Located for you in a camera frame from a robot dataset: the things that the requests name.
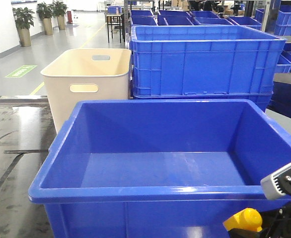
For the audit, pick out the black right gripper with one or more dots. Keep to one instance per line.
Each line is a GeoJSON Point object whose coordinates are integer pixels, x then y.
{"type": "Point", "coordinates": [276, 224]}

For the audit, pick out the yellow block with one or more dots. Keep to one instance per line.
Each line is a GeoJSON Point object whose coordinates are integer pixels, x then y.
{"type": "Point", "coordinates": [246, 219]}

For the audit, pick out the large blue target bin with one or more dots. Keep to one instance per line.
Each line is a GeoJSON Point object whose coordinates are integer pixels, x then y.
{"type": "Point", "coordinates": [158, 168]}

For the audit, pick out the large blue ribbed crate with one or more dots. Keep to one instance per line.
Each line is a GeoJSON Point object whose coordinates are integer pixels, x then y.
{"type": "Point", "coordinates": [203, 60]}

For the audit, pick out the beige plastic basket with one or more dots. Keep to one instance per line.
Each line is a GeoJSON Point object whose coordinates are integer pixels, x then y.
{"type": "Point", "coordinates": [86, 74]}

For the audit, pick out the potted plant right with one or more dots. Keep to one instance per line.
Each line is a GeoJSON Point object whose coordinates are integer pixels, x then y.
{"type": "Point", "coordinates": [59, 11]}

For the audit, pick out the potted plant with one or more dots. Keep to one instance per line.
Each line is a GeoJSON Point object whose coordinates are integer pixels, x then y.
{"type": "Point", "coordinates": [59, 11]}
{"type": "Point", "coordinates": [24, 19]}
{"type": "Point", "coordinates": [45, 12]}

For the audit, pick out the potted plant middle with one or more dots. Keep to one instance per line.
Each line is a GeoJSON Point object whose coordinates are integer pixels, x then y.
{"type": "Point", "coordinates": [45, 12]}

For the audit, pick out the potted plant left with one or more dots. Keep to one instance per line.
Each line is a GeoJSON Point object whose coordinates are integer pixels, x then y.
{"type": "Point", "coordinates": [24, 19]}

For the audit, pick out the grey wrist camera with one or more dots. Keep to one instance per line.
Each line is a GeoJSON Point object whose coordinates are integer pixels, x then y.
{"type": "Point", "coordinates": [278, 183]}

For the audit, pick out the black frame table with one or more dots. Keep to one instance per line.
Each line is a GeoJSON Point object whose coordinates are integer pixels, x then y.
{"type": "Point", "coordinates": [114, 21]}

